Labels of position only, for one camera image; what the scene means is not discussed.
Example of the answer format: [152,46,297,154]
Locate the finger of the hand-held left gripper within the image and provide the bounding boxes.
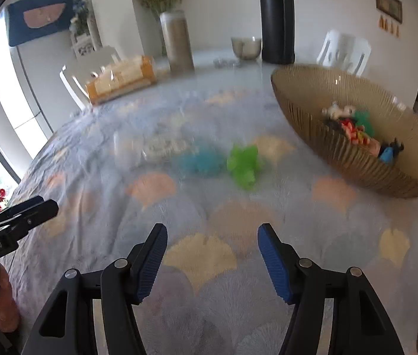
[0,199,60,236]
[0,196,45,217]

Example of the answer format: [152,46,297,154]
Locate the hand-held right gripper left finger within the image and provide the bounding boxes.
[20,223,169,355]

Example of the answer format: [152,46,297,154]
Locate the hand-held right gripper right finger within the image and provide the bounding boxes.
[257,223,406,355]

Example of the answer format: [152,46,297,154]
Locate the lime green toy frog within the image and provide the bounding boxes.
[227,143,263,192]

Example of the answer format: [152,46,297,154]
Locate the blue toy animal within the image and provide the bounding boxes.
[176,146,226,176]

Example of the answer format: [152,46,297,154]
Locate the amber ribbed glass bowl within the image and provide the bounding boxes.
[270,64,418,198]

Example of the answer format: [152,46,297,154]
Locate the red orange toy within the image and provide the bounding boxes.
[338,118,369,145]

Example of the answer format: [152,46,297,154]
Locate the white toy figure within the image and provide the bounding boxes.
[322,101,358,121]

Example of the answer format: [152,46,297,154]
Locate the teal green toy frog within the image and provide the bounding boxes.
[353,110,376,137]

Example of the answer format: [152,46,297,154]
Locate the black spiky toy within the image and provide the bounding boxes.
[387,138,406,156]

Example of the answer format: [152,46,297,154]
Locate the printed pastel blanket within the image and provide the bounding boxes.
[0,78,418,355]

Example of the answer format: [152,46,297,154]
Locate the white toy animal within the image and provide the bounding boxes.
[140,135,195,161]

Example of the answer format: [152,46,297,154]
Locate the white plastic chair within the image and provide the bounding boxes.
[59,46,121,109]
[316,30,372,78]

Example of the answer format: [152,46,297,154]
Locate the orange tissue box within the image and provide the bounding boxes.
[85,55,158,105]

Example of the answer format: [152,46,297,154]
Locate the white shelf with flowers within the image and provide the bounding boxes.
[69,0,102,58]

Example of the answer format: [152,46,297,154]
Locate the clear glass dish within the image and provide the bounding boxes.
[213,57,243,68]

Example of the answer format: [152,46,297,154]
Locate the beige cylindrical vase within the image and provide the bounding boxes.
[159,10,195,75]

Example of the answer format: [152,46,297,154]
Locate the silver metal cup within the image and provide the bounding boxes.
[230,36,262,61]

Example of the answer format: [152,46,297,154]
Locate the black water bottle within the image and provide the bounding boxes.
[257,0,296,65]

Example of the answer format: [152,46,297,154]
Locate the small framed picture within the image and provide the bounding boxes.
[375,0,403,23]

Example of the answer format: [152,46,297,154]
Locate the orange wall ornaments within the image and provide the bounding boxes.
[378,15,400,38]

